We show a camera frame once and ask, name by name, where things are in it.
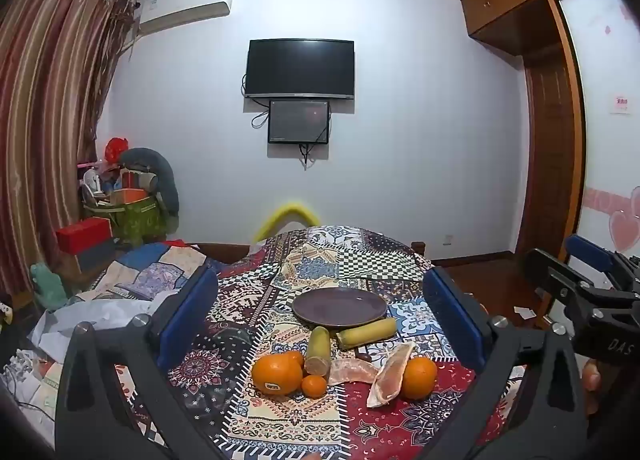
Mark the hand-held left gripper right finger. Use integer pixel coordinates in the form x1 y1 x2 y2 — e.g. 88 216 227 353
422 265 588 460

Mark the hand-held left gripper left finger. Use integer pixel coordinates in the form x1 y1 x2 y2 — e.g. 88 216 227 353
54 265 221 460

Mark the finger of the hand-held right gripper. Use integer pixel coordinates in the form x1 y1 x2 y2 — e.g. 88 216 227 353
565 234 622 275
524 247 621 323

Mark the plain large orange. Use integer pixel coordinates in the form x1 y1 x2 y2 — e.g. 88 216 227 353
401 356 438 400

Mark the large peeled pomelo segment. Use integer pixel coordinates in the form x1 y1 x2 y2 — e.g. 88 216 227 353
366 341 416 409

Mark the long sugarcane piece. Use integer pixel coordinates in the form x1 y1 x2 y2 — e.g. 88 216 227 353
335 317 398 351

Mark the large orange with sticker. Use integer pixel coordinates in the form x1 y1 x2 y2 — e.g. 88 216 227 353
251 354 304 397

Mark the dark purple plate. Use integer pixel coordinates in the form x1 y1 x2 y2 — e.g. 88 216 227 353
292 289 389 329

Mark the small peeled pomelo segment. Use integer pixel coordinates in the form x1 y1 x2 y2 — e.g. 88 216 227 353
327 359 381 386

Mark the thick sugarcane piece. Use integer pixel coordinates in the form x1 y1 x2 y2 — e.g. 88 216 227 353
304 326 332 376

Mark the person's right hand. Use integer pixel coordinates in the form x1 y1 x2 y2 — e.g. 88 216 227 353
581 359 602 416

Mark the patchwork blanket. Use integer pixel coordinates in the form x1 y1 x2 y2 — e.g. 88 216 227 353
75 240 210 302

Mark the crumpled white sheet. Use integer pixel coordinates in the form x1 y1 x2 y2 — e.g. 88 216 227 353
29 297 153 358

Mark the patchwork patterned tablecloth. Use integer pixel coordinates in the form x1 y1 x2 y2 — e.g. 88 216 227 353
112 225 528 460

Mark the green patterned box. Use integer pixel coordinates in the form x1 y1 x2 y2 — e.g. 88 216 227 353
82 194 167 244

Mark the red box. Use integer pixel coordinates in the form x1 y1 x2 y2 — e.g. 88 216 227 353
55 217 114 255

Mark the orange box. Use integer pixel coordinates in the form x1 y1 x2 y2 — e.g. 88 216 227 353
111 187 152 205

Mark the small tangerine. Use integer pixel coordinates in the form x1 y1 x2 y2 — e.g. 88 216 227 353
301 374 328 398

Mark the teal plush toy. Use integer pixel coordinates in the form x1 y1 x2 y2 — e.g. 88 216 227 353
29 263 69 310

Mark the yellow arched chair back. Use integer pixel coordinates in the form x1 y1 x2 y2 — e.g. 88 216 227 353
252 201 321 244

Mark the red bag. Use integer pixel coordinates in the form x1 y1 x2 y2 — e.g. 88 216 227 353
104 137 131 164

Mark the small black monitor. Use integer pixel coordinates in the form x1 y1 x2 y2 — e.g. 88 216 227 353
267 99 331 145

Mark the striped brown curtain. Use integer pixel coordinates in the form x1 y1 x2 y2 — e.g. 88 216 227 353
0 0 137 293

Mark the white air conditioner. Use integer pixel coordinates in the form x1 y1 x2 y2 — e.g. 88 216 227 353
137 0 235 37

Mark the black wall television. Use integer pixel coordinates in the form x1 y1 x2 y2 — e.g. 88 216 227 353
244 39 356 101

